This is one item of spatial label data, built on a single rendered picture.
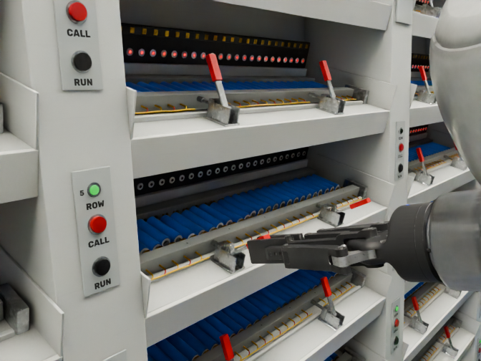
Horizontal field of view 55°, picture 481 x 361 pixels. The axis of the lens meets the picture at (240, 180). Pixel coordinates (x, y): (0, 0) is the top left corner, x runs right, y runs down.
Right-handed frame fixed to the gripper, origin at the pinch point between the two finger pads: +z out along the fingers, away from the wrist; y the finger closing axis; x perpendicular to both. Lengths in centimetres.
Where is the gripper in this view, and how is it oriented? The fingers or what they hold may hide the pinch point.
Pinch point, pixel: (276, 248)
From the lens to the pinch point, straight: 57.8
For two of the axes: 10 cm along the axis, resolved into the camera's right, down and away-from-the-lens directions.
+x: -2.1, -9.8, -0.2
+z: -7.1, 1.4, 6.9
